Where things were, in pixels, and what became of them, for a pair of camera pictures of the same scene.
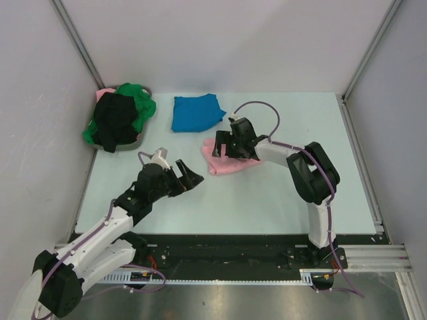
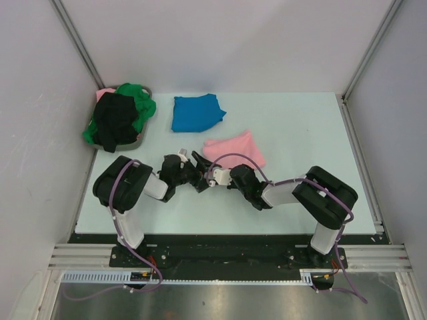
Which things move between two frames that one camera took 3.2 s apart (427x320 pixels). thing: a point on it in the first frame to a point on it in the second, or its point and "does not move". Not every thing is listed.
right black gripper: [225, 137] to [233, 185]
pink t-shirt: [224, 164] does not move
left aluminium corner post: [59, 7] does not move
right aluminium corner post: [394, 6] does not move
